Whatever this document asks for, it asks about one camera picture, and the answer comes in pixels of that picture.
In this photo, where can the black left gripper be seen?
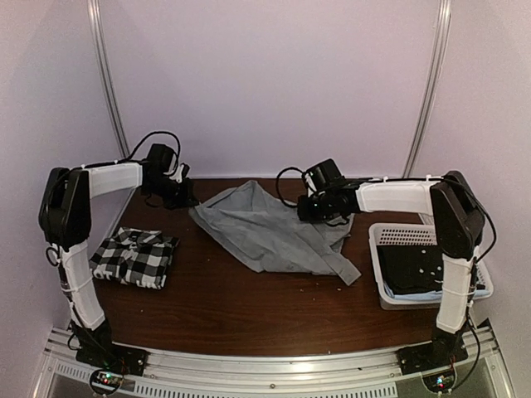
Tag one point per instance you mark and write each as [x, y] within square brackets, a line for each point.
[185, 196]

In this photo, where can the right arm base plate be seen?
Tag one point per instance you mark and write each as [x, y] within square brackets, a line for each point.
[439, 352]

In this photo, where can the white plastic laundry basket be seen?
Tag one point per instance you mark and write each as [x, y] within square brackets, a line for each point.
[398, 234]

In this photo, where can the left circuit board with LEDs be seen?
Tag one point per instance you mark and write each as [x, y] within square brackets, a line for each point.
[105, 382]

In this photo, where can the black shirt in basket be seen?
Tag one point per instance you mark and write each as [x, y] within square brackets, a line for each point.
[411, 269]

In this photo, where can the left aluminium frame post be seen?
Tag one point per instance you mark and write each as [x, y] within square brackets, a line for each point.
[97, 30]

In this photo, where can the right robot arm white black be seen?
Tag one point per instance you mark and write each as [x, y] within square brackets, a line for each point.
[459, 221]

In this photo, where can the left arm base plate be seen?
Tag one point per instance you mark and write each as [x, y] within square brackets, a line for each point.
[121, 359]

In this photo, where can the black white plaid folded shirt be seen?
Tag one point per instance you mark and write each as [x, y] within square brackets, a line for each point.
[135, 257]

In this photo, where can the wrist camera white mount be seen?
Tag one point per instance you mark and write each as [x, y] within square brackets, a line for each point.
[180, 173]
[309, 184]

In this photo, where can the circuit board with leds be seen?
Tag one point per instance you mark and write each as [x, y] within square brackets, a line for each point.
[105, 382]
[439, 382]

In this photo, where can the light blue shirt in basket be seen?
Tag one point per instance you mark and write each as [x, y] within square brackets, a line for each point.
[415, 297]

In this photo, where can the right aluminium frame post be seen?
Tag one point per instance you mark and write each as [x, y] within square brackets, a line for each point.
[438, 55]

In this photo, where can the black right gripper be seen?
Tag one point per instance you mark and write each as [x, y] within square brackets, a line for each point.
[306, 214]

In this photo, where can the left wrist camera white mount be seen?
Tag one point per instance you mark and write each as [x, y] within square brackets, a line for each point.
[180, 173]

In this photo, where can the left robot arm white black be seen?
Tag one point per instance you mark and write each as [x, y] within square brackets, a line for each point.
[65, 220]

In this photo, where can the right circuit board with LEDs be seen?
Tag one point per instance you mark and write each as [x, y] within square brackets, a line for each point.
[439, 382]

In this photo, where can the front aluminium rail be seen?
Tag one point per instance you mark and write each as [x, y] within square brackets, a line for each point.
[373, 373]

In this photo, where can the grey long sleeve shirt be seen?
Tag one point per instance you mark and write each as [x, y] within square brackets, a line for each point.
[266, 236]

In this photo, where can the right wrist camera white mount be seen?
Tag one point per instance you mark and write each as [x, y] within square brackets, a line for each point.
[309, 184]

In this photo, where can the aluminium frame post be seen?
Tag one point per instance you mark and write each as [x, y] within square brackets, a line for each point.
[97, 30]
[438, 55]

